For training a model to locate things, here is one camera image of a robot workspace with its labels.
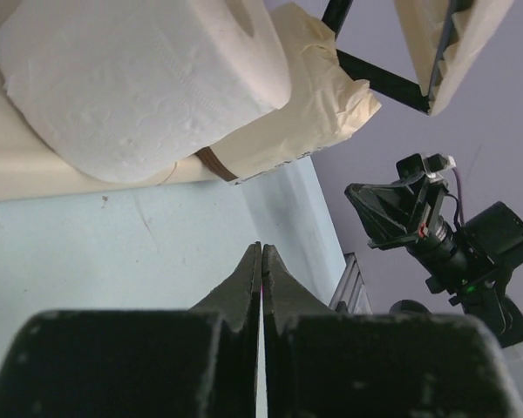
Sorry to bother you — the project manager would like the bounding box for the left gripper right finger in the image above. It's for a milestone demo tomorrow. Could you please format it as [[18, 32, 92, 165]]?
[[261, 245, 523, 417]]

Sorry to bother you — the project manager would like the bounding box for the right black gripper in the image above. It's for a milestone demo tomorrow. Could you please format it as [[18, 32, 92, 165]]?
[[344, 156, 506, 300]]

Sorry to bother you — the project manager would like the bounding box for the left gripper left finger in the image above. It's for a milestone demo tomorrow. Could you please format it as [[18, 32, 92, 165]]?
[[0, 243, 262, 417]]

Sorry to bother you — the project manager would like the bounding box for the cream paper roll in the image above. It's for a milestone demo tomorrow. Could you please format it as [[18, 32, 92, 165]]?
[[196, 3, 381, 183]]

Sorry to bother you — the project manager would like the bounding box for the beige three-tier shelf rack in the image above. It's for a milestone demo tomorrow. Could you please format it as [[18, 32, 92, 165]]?
[[0, 1, 511, 201]]

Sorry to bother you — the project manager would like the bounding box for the unwrapped white paper roll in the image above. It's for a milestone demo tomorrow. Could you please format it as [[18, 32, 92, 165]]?
[[0, 1, 291, 183]]

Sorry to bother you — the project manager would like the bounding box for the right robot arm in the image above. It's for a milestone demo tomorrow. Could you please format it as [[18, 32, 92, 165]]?
[[344, 153, 523, 348]]

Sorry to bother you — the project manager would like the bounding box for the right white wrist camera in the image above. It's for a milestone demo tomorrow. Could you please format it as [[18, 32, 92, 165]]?
[[424, 153, 457, 179]]

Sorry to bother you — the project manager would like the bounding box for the aluminium rail frame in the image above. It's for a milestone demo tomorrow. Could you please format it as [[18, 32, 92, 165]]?
[[329, 253, 372, 314]]

